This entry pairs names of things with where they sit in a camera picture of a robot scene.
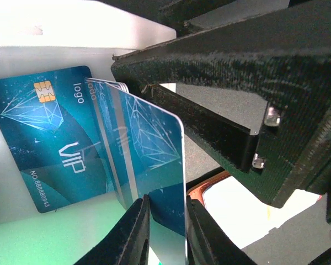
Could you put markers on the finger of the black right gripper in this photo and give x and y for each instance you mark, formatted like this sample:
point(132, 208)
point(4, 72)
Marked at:
point(251, 82)

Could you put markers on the blue VIP card rear stack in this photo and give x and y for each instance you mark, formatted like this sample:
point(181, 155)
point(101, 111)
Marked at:
point(48, 122)

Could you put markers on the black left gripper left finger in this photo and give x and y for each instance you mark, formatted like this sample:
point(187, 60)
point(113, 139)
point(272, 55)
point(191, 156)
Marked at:
point(128, 241)

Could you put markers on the brown leather card holder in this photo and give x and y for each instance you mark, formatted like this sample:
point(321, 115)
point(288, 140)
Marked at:
point(247, 221)

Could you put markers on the white bin with blue cards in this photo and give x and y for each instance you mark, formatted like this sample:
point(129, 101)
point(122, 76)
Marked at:
point(37, 36)

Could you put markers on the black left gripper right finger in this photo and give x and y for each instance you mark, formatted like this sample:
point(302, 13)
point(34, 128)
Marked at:
point(207, 243)

